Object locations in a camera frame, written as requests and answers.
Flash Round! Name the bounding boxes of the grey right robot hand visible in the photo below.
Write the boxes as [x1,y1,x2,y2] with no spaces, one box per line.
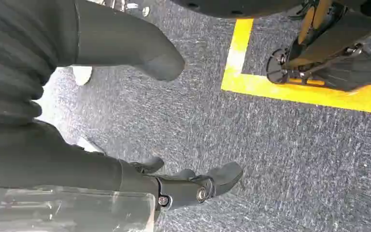
[0,0,244,221]

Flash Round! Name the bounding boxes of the clear plastic plate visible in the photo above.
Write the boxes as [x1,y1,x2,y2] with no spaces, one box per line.
[0,178,157,232]

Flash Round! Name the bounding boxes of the small white object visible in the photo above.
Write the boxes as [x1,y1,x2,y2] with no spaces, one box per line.
[71,65,93,87]

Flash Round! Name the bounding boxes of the ribbed grey right arm sleeve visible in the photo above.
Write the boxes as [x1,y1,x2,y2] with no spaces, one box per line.
[0,0,79,126]

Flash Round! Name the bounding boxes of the silver metal fitting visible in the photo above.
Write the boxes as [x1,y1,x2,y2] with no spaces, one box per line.
[103,0,151,17]

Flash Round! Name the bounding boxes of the yellow floor tape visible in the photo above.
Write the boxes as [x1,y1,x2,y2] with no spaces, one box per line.
[220,18,371,116]

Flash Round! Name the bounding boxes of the black robot foot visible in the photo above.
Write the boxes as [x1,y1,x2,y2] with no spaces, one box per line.
[265,0,371,92]

